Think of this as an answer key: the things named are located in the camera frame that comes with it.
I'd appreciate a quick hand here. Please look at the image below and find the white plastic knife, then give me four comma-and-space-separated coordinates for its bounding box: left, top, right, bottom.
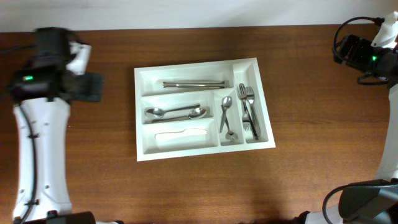
154, 128, 208, 141

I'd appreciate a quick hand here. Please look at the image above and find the silver fork long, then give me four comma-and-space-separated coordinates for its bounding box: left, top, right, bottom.
237, 83, 257, 140

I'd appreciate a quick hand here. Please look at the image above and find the white plastic cutlery tray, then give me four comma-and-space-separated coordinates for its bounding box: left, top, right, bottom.
134, 58, 275, 161

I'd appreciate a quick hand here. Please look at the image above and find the silver fork short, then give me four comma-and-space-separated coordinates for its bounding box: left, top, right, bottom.
242, 113, 251, 131

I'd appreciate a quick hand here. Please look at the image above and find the small dark-handled spoon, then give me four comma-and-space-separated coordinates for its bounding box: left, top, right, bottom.
220, 96, 233, 133

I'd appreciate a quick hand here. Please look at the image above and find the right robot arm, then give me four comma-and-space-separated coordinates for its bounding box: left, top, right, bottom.
295, 35, 397, 223

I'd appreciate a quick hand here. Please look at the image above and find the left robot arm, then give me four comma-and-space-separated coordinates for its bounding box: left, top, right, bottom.
7, 27, 104, 223

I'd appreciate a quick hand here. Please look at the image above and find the small silver teaspoon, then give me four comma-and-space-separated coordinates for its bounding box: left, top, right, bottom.
225, 118, 238, 141

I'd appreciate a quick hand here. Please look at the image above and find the silver spoon dark handle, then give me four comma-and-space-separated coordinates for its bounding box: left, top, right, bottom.
145, 104, 200, 119

